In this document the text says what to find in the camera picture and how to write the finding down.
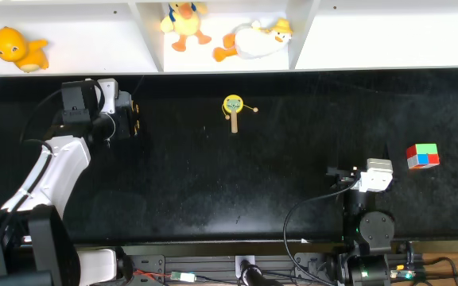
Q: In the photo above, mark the yellow wooden rattle drum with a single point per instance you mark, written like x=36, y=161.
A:
x=234, y=107

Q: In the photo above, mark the grey and yellow toy truck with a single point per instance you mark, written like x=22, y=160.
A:
x=127, y=115

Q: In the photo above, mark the many-coloured puzzle cube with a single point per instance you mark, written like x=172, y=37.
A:
x=423, y=157

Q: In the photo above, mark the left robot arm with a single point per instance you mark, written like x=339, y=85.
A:
x=62, y=167

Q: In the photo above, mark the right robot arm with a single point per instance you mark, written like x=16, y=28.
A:
x=376, y=226

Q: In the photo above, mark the white plush duck with hat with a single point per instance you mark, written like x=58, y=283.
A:
x=257, y=41

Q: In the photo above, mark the yellow plush duck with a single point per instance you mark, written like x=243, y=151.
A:
x=185, y=24

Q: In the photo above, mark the white shelf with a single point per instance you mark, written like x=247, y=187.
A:
x=372, y=43

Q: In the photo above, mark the yellow rubber duck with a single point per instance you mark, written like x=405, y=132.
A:
x=14, y=47

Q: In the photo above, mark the mounting rail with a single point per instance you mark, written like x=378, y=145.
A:
x=213, y=268

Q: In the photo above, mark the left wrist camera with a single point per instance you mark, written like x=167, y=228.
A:
x=109, y=95

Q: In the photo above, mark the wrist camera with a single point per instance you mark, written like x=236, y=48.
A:
x=377, y=175
x=109, y=95

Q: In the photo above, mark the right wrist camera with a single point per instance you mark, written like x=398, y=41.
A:
x=377, y=175

